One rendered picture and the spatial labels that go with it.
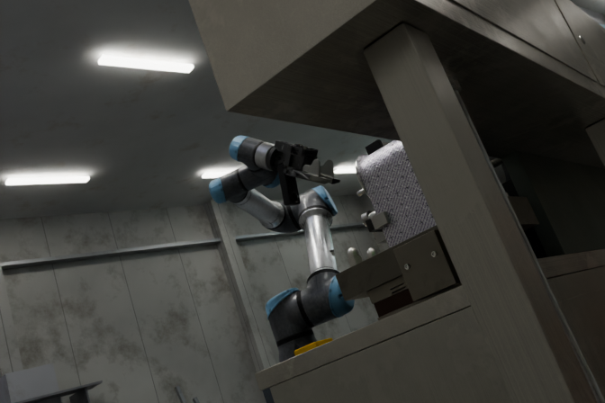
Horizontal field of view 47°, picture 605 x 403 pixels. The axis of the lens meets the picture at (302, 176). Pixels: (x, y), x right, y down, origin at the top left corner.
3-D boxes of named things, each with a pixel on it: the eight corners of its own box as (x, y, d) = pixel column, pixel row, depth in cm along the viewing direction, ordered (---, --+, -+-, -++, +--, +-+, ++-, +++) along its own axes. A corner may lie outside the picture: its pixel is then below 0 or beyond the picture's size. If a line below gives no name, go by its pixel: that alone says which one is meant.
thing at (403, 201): (398, 266, 163) (369, 195, 168) (483, 226, 150) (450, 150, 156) (397, 266, 162) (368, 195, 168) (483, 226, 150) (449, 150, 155)
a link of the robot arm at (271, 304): (284, 343, 215) (269, 301, 219) (322, 327, 212) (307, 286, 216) (269, 344, 204) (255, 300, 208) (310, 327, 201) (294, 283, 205)
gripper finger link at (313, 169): (326, 162, 176) (302, 155, 182) (321, 184, 177) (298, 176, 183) (335, 163, 178) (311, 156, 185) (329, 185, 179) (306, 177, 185)
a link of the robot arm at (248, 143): (250, 144, 206) (236, 128, 200) (277, 152, 200) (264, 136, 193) (237, 165, 204) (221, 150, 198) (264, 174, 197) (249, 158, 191)
